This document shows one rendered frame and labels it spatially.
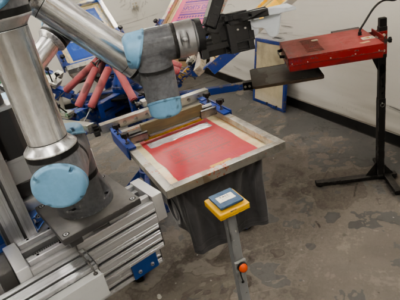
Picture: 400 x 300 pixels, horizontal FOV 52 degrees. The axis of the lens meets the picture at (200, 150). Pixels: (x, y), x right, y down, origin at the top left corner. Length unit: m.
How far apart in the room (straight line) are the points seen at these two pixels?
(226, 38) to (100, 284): 0.65
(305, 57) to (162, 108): 1.85
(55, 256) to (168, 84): 0.53
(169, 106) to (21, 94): 0.30
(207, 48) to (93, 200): 0.49
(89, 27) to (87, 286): 0.60
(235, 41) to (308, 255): 2.00
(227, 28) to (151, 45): 0.16
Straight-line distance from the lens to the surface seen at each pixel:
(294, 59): 2.64
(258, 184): 1.98
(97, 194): 1.10
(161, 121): 2.16
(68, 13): 0.97
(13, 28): 0.86
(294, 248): 2.76
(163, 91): 0.88
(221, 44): 0.89
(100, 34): 0.98
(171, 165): 1.88
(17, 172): 1.31
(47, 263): 1.13
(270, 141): 1.88
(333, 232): 2.88
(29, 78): 0.87
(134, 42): 0.85
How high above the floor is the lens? 1.83
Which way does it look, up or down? 26 degrees down
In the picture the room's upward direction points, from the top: 12 degrees counter-clockwise
